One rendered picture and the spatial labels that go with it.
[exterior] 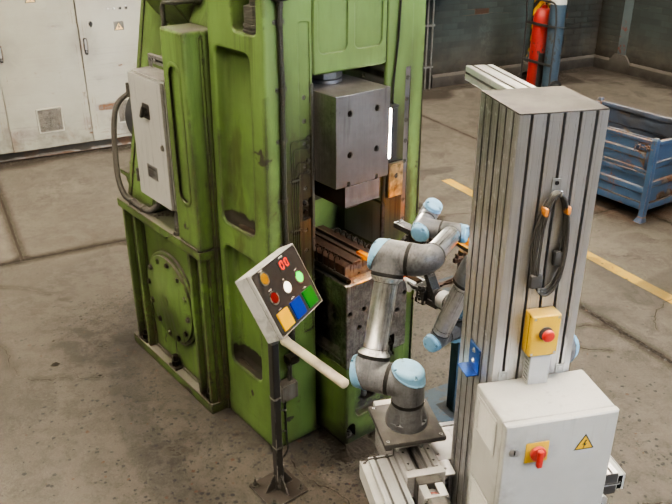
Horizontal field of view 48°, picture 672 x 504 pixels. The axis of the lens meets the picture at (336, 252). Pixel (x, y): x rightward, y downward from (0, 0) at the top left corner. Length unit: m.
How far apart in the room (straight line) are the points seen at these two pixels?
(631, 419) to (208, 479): 2.21
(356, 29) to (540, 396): 1.78
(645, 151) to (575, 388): 4.54
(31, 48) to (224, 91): 4.92
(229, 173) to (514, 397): 1.84
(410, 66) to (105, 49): 5.17
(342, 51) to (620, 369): 2.55
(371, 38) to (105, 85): 5.30
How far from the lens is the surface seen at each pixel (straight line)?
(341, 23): 3.30
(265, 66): 3.09
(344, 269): 3.46
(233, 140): 3.49
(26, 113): 8.32
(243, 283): 2.94
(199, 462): 3.92
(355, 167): 3.30
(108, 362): 4.74
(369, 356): 2.66
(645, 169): 6.73
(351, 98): 3.20
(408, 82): 3.60
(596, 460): 2.37
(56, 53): 8.26
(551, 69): 10.45
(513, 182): 2.02
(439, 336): 3.06
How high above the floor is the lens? 2.54
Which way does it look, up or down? 26 degrees down
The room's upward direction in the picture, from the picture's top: straight up
